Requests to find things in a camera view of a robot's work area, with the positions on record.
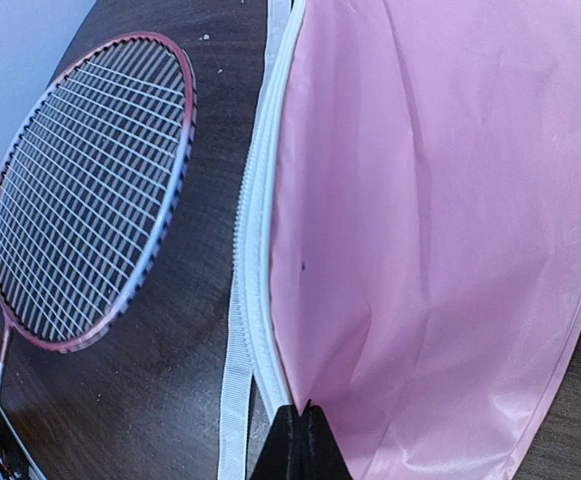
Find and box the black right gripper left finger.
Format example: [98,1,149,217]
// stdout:
[250,405,302,480]

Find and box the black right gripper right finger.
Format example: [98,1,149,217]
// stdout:
[299,402,351,480]

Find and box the pink racket bag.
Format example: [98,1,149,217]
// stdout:
[217,1,581,479]

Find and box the pink badminton racket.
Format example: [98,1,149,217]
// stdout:
[0,32,197,396]

